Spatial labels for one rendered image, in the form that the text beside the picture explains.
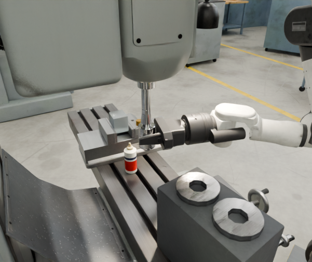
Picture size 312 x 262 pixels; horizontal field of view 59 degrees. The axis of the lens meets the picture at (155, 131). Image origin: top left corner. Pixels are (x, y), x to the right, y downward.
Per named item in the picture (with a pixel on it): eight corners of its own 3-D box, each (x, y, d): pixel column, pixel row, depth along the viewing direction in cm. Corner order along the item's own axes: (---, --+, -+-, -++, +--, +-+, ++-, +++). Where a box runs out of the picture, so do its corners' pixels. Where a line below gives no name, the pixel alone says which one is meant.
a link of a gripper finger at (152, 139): (138, 135, 72) (161, 132, 74) (138, 145, 74) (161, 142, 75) (139, 138, 71) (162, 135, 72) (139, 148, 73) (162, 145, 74)
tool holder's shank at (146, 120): (141, 121, 76) (139, 83, 70) (152, 122, 75) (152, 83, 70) (139, 127, 73) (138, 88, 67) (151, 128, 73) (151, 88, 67)
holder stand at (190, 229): (192, 222, 73) (198, 161, 63) (265, 287, 58) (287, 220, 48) (156, 246, 67) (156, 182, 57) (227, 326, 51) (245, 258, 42)
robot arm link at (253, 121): (216, 101, 81) (263, 106, 78) (212, 126, 86) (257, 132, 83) (214, 112, 75) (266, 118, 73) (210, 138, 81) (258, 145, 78)
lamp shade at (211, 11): (222, 26, 75) (226, 1, 72) (209, 29, 70) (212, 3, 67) (200, 23, 79) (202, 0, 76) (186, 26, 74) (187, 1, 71)
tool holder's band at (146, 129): (138, 123, 77) (138, 120, 76) (156, 123, 77) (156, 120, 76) (137, 132, 73) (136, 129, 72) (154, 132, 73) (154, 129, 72)
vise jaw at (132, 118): (135, 120, 108) (135, 112, 106) (147, 135, 98) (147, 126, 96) (120, 123, 106) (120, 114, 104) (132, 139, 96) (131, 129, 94)
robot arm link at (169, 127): (153, 109, 80) (191, 104, 82) (153, 138, 84) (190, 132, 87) (165, 130, 69) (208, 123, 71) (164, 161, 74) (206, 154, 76)
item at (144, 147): (139, 140, 80) (138, 123, 77) (156, 140, 79) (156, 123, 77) (137, 149, 76) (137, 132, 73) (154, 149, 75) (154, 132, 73)
